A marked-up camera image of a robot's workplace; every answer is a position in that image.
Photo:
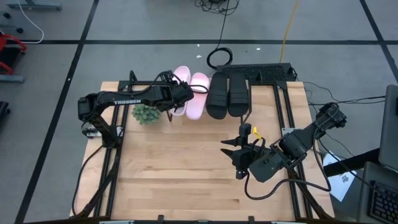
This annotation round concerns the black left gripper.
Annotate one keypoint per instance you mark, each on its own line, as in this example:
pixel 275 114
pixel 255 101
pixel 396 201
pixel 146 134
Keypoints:
pixel 180 95

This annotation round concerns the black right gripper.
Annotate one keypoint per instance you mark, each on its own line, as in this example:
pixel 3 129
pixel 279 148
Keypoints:
pixel 248 155

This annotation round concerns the pale pink foam slide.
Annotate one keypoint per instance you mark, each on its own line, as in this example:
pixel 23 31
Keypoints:
pixel 196 105
pixel 182 73

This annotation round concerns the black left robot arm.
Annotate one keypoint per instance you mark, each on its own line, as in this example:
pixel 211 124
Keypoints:
pixel 124 100

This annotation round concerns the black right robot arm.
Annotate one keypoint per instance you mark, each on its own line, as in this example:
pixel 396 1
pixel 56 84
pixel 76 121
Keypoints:
pixel 295 143

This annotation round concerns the yellow tag on gripper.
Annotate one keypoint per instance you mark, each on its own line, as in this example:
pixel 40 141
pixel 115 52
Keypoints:
pixel 257 133

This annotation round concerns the small green artificial plant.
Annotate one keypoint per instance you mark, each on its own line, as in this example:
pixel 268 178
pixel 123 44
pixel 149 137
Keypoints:
pixel 146 114

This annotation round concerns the white paper sheet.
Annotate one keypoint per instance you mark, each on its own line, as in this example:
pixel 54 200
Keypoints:
pixel 340 183

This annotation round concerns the grey laptop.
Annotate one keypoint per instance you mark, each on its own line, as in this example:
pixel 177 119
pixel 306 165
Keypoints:
pixel 390 130

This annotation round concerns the black keyboard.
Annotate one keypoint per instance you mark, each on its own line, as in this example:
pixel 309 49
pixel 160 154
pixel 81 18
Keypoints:
pixel 384 202

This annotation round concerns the grey stand base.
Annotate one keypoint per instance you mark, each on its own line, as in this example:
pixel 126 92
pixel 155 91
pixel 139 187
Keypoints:
pixel 34 3

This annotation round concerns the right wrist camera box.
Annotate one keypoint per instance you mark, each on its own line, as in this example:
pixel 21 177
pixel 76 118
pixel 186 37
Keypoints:
pixel 245 130

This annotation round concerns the black aluminium table frame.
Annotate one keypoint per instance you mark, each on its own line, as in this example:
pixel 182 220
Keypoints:
pixel 286 109

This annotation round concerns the red metal cart frame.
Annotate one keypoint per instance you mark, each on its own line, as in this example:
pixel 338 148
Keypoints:
pixel 14 39

